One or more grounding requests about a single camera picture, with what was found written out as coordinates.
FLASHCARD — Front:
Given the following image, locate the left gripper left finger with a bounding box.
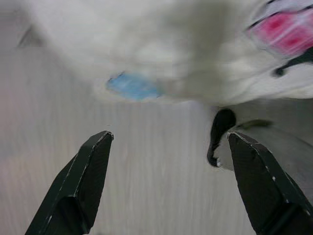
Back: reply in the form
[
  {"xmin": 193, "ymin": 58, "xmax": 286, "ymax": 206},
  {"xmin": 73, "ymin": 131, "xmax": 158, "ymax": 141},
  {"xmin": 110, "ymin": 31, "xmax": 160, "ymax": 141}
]
[{"xmin": 23, "ymin": 130, "xmax": 114, "ymax": 235}]

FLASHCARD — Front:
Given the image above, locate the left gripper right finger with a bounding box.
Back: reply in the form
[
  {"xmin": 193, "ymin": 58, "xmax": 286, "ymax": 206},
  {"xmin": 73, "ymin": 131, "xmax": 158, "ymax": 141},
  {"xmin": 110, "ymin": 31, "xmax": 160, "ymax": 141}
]
[{"xmin": 226, "ymin": 131, "xmax": 313, "ymax": 235}]

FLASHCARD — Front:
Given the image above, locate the silver robot left leg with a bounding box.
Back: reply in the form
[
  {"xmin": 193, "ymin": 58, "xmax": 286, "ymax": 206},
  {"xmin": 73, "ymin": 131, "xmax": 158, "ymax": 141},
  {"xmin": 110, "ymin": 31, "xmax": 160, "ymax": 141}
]
[{"xmin": 206, "ymin": 102, "xmax": 313, "ymax": 204}]

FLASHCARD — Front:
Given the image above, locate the cream cartoon print blanket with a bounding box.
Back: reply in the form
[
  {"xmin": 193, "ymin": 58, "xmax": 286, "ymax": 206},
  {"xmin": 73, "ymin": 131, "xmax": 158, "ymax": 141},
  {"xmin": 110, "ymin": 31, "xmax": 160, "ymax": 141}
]
[{"xmin": 14, "ymin": 0, "xmax": 313, "ymax": 108}]

